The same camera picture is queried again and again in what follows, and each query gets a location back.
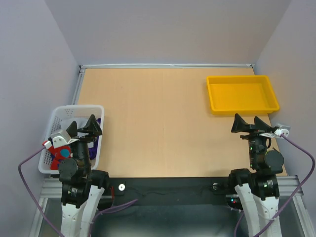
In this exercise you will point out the aluminium back rail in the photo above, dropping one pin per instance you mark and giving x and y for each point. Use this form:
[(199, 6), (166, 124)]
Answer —
[(163, 66)]

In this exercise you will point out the red blue patterned towel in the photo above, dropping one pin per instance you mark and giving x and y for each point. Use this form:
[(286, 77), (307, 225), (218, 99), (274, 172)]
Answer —
[(57, 154)]

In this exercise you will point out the aluminium rail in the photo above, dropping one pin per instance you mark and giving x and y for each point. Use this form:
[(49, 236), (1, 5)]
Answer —
[(163, 66), (52, 187)]

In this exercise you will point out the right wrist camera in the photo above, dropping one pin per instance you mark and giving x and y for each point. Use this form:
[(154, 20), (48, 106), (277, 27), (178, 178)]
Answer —
[(277, 131)]

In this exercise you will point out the purple towel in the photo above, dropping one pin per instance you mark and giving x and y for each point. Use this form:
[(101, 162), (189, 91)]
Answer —
[(95, 148)]

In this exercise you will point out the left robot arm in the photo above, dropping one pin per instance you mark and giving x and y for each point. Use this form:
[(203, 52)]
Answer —
[(82, 187)]

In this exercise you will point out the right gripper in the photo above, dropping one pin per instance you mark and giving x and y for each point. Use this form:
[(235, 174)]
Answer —
[(240, 125)]

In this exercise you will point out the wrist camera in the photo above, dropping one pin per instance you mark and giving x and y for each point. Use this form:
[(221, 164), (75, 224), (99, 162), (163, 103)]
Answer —
[(62, 138), (277, 131)]

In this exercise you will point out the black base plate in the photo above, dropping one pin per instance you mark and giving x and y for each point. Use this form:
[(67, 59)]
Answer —
[(168, 191)]

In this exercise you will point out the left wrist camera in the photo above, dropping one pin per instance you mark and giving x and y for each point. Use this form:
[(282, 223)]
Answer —
[(62, 138)]

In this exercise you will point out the white plastic basket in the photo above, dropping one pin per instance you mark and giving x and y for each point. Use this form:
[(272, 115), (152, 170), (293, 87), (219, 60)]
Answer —
[(62, 113)]

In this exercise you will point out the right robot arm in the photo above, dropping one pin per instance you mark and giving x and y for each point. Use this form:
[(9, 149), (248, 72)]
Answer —
[(258, 191)]

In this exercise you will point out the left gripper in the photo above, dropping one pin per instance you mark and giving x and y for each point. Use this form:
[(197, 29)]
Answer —
[(93, 127)]

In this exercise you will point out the aluminium front rail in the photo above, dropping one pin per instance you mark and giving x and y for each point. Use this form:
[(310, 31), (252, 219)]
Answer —
[(52, 187)]

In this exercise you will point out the grey panda towel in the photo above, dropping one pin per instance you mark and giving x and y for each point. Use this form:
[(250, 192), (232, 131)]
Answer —
[(81, 122)]

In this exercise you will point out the yellow plastic tray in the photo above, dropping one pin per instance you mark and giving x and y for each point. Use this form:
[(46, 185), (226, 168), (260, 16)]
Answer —
[(247, 95)]

